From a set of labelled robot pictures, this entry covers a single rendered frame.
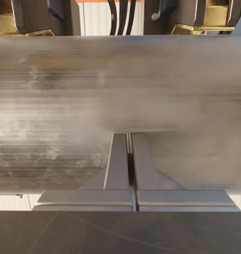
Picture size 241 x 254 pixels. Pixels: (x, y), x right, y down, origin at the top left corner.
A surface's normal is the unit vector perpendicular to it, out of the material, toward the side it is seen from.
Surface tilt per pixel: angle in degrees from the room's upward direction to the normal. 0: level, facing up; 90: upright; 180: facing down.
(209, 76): 90
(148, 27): 90
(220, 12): 90
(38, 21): 180
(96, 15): 90
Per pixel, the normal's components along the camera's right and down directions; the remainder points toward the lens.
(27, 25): 1.00, 0.00
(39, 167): -0.01, 0.51
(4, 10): -0.01, -0.43
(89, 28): -0.01, 0.30
